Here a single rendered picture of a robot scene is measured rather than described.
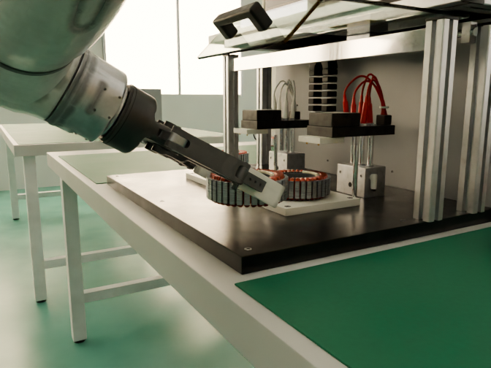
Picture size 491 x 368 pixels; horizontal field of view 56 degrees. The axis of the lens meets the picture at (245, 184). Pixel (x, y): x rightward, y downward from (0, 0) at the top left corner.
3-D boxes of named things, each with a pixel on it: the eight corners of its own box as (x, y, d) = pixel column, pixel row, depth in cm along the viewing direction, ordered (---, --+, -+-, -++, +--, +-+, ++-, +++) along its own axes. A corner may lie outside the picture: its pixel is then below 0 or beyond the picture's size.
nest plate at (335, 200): (285, 216, 69) (286, 208, 69) (237, 198, 82) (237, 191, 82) (360, 205, 77) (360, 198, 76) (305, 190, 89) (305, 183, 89)
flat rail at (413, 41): (437, 48, 63) (438, 25, 63) (228, 71, 116) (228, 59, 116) (443, 49, 64) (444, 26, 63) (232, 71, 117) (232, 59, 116)
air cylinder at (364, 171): (364, 198, 82) (365, 167, 81) (335, 190, 88) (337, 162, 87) (384, 195, 84) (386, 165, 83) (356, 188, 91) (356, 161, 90)
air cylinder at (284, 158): (286, 178, 103) (286, 153, 102) (268, 173, 109) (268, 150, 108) (305, 176, 105) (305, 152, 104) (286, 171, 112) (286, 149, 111)
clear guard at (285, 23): (282, 44, 52) (283, -13, 51) (196, 59, 73) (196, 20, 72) (466, 56, 68) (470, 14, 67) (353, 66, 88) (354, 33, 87)
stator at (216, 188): (229, 212, 56) (229, 182, 55) (193, 196, 66) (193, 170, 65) (304, 203, 62) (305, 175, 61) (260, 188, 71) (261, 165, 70)
